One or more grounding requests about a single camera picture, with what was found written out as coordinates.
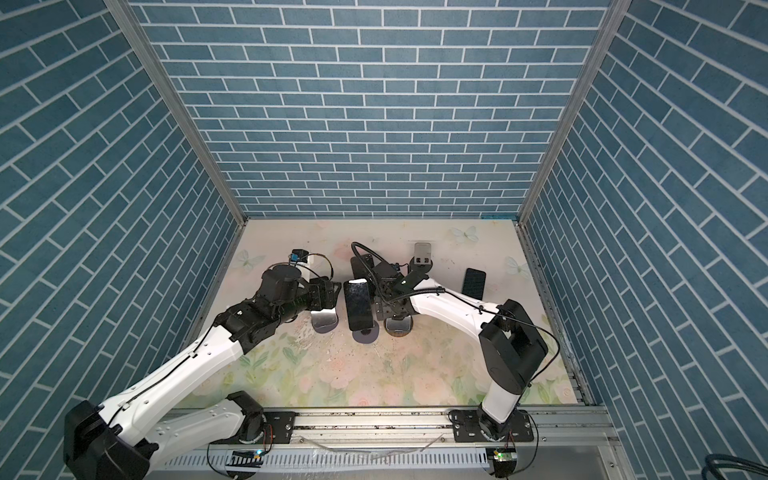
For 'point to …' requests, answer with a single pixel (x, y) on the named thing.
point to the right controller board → (504, 460)
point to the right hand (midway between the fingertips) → (391, 305)
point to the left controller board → (246, 458)
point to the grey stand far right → (421, 261)
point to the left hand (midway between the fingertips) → (329, 284)
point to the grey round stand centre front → (366, 335)
